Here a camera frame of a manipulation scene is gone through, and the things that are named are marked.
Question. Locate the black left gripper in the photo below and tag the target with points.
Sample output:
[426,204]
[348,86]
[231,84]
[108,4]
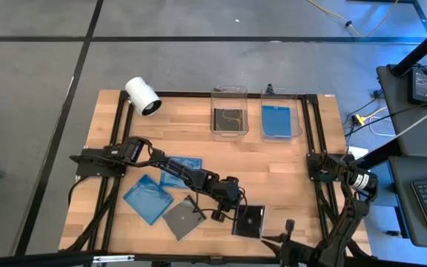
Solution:
[228,196]

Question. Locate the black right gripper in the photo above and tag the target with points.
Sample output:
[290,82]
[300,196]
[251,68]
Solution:
[298,256]

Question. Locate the clear black jewel case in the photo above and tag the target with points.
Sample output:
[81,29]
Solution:
[182,220]
[228,126]
[250,222]

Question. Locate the blue translucent jewel case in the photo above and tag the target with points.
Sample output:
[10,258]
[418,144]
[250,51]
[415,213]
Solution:
[276,122]
[148,200]
[169,181]

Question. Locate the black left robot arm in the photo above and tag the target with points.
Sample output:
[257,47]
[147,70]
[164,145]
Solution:
[176,168]

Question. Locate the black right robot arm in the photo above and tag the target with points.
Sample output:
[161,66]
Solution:
[350,207]

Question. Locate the clear plastic bin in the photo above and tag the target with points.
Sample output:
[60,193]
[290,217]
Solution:
[280,97]
[230,100]

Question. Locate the white paper sheet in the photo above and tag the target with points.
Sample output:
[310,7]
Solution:
[358,152]

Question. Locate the dark grey desk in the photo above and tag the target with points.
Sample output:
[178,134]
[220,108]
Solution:
[395,96]
[402,200]

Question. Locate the black power adapter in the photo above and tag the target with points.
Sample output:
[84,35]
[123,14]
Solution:
[421,85]

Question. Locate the black diagonal pole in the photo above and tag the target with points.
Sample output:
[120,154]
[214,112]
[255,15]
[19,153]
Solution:
[421,48]

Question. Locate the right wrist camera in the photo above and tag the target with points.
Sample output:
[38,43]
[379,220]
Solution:
[290,226]

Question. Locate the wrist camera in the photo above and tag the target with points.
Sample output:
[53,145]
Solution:
[290,226]
[218,217]

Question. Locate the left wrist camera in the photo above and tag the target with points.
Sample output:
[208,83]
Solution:
[218,217]

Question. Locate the small black clamp post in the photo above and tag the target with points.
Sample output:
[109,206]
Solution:
[269,88]

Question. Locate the silver metal bracket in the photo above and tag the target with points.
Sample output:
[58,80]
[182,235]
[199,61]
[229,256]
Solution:
[113,259]

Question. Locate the black overhead mount beam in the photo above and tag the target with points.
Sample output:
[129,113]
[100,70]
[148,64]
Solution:
[32,261]

